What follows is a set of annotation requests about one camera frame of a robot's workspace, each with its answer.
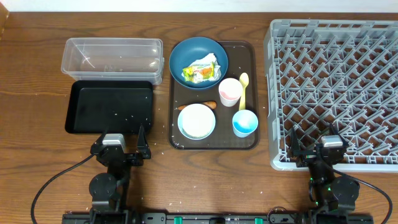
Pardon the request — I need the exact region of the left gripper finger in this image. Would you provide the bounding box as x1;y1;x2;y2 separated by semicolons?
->
91;129;108;149
137;125;152;159

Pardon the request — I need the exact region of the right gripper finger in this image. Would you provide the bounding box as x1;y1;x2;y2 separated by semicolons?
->
289;128;300;156
329;123;349;146

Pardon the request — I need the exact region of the light blue plastic cup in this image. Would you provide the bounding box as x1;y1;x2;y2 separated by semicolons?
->
232;110;259;138

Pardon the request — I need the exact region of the light blue small bowl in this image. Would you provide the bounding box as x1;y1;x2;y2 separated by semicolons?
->
177;103;216;141

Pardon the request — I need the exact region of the pink plastic cup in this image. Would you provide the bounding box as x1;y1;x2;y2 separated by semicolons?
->
218;78;243;107

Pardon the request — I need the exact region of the snack wrapper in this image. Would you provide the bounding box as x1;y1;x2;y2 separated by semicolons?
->
182;53;221;83

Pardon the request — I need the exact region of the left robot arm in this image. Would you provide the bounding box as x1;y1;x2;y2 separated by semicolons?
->
88;125;151;223

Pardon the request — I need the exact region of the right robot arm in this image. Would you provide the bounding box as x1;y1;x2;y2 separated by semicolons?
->
288;126;359;223

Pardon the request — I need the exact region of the grey dishwasher rack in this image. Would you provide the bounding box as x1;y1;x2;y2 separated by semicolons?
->
264;19;397;172

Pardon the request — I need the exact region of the clear plastic waste bin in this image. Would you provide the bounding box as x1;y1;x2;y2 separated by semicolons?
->
61;37;164;85

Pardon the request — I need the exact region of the black rectangular tray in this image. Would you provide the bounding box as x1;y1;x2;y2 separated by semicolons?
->
65;80;153;134

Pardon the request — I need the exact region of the brown serving tray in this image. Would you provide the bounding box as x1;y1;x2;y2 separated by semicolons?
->
168;40;260;150

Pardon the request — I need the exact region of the orange carrot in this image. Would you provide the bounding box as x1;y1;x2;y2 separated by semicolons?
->
177;101;217;111

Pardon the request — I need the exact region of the yellow plastic spoon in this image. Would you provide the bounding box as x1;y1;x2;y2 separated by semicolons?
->
239;73;249;111

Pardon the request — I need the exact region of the dark blue bowl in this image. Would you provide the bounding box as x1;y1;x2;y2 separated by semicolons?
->
169;37;229;90

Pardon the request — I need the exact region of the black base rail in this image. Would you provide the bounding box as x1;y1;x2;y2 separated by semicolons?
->
61;211;374;224

